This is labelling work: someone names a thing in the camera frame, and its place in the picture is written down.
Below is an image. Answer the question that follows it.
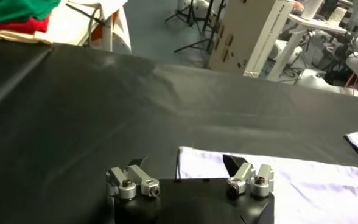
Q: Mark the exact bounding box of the beige garment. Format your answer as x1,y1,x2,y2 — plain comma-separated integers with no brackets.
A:
0,29,54,46

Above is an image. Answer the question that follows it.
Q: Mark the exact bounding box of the black tripod stand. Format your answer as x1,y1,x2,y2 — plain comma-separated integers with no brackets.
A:
174,0,227,61
165,0,203,35

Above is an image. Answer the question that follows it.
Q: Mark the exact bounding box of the tall white cardboard box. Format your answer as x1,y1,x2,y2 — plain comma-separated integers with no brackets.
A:
209,0,295,77

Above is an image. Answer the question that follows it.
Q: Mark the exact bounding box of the white standing desk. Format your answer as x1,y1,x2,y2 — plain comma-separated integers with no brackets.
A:
265,0,349,82

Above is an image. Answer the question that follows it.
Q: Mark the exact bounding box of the green garment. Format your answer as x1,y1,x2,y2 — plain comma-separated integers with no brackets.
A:
0,0,61,25

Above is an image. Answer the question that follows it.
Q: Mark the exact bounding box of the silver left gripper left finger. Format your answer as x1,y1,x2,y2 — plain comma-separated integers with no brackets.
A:
105,156,161,200

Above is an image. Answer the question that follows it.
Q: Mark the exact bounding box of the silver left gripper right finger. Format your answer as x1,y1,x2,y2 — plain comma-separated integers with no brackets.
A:
222,153,275,198

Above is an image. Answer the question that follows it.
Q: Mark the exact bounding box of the red garment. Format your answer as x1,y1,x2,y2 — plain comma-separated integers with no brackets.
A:
0,16,51,35

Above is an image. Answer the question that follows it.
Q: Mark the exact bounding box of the white humanoid robot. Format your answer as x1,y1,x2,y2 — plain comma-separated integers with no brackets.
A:
294,26,358,98

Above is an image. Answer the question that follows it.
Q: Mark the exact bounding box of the large black table cover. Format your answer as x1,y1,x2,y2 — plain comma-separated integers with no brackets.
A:
0,42,358,224

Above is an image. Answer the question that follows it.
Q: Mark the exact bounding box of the white table cloth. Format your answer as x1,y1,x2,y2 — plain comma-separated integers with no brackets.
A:
34,0,132,52

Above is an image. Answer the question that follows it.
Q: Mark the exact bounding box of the lavender t-shirt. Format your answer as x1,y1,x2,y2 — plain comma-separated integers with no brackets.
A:
175,128,358,224

